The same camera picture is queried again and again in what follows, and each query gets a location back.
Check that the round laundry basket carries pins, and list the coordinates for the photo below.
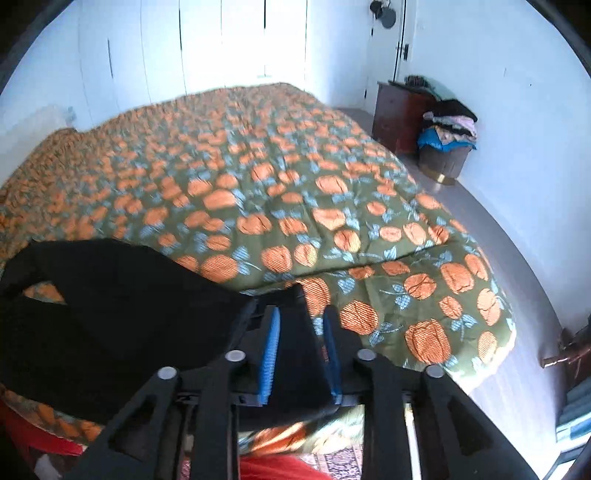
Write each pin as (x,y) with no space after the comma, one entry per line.
(442,162)

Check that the pile of mixed clothes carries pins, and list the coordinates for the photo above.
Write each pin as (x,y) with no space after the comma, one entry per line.
(450,125)

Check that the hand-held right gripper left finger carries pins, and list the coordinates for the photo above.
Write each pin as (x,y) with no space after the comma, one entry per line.
(270,355)

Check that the white door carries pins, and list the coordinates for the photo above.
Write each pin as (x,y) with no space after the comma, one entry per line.
(385,50)

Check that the orange floral quilted blanket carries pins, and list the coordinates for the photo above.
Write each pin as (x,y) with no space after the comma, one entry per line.
(286,198)

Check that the brown wooden chair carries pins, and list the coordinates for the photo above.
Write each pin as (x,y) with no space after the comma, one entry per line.
(569,353)

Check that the patterned rug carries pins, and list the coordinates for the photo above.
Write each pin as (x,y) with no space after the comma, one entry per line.
(339,464)

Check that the white wardrobe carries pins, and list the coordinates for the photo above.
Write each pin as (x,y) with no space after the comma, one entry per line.
(184,41)

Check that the dark wooden dresser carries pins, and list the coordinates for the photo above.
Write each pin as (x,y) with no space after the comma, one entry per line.
(397,117)

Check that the folded clothes on dresser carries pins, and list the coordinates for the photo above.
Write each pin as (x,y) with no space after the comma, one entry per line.
(422,83)

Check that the black pants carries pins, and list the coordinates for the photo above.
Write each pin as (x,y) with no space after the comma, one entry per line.
(115,318)

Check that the dark bags on door hook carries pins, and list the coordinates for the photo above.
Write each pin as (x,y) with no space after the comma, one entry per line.
(384,11)

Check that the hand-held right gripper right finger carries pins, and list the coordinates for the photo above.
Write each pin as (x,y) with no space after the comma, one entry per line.
(330,355)

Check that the striped blue cloth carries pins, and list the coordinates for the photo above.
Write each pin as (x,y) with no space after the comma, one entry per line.
(575,415)

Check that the person's red clothing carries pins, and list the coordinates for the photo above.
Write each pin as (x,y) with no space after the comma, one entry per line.
(32,436)

